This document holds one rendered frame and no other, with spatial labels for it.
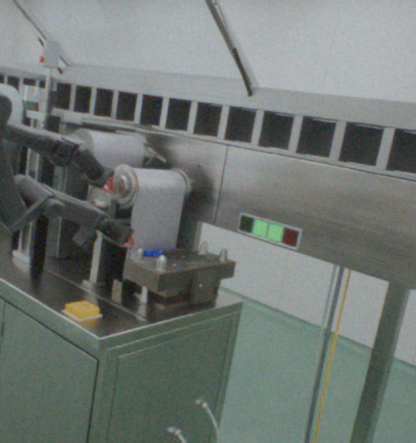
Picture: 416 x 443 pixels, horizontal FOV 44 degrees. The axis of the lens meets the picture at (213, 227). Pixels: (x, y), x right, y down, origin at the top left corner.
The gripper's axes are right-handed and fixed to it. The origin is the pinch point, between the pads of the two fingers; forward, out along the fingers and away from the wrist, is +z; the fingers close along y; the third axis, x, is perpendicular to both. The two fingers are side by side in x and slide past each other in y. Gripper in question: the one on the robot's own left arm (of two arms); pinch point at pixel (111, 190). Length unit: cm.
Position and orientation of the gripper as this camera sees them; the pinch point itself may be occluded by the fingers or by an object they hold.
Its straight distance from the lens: 172.7
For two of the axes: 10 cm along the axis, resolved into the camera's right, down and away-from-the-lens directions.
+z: 3.4, 5.5, 7.7
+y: 7.9, 2.8, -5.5
